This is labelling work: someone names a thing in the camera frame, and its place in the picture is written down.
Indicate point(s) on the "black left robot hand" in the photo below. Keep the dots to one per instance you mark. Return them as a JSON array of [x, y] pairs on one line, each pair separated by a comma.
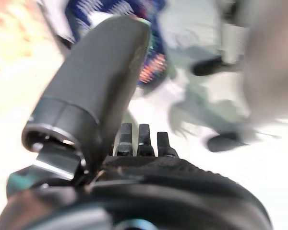
[[91, 76]]

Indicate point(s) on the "blue plastic shopping basket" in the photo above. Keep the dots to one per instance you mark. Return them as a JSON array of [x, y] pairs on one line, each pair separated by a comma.
[[148, 48]]

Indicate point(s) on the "narrow wooden slat crate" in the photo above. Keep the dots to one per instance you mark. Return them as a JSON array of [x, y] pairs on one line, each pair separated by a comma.
[[14, 36]]

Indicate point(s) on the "black left robot foot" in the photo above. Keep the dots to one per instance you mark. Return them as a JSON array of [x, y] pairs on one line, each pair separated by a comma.
[[224, 142]]

